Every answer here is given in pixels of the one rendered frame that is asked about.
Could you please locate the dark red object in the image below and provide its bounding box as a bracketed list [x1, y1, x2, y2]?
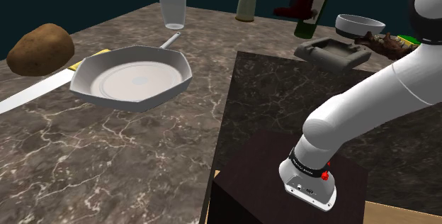
[273, 0, 319, 21]

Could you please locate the green wine bottle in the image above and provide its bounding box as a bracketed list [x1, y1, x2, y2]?
[293, 0, 332, 40]

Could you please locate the white bowl with dark band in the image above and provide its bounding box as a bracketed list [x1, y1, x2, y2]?
[334, 13, 387, 40]

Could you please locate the grey rectangular tray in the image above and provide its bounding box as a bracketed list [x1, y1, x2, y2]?
[293, 36, 373, 74]

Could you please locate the brown jagged figure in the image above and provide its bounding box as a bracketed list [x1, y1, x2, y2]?
[353, 31, 421, 62]

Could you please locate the green and yellow sponge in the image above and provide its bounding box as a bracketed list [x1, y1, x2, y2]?
[397, 35, 422, 47]

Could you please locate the clear glass bottle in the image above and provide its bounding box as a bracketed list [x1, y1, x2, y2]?
[159, 0, 187, 30]

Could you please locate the white frying pan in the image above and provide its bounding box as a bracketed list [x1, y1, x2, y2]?
[69, 31, 193, 113]

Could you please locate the brown potato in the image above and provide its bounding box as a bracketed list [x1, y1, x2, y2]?
[6, 23, 75, 77]

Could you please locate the yellow-handled bread knife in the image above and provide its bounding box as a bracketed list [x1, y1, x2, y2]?
[0, 48, 111, 116]

